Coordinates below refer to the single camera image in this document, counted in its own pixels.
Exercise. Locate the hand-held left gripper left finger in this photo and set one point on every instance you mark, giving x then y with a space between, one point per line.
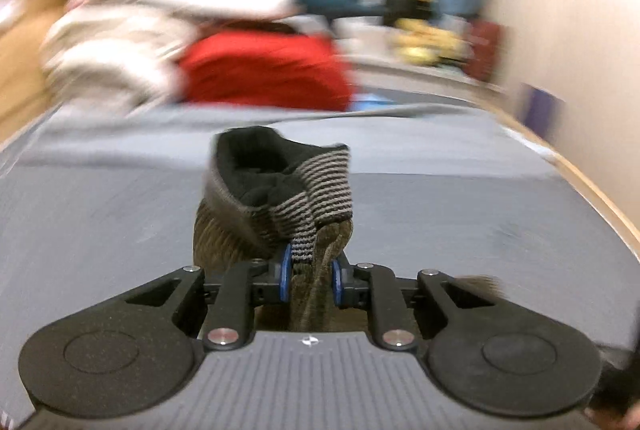
285 275

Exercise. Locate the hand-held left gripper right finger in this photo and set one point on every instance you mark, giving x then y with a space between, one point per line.
337 284

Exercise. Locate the light blue cloth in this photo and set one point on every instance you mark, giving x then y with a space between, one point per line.
372 101

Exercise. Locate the grey bed sheet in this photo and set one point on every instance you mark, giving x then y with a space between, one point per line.
150 135

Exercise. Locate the red garment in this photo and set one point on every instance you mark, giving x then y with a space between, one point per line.
265 70

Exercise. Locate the yellow plush toy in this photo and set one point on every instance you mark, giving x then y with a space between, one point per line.
430 42

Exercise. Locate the dark red cushion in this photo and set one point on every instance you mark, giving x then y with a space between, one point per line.
487 50

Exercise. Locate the pile of white clothes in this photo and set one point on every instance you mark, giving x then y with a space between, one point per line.
130 35

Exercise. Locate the wooden bed frame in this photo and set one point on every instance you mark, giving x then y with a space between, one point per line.
575 175

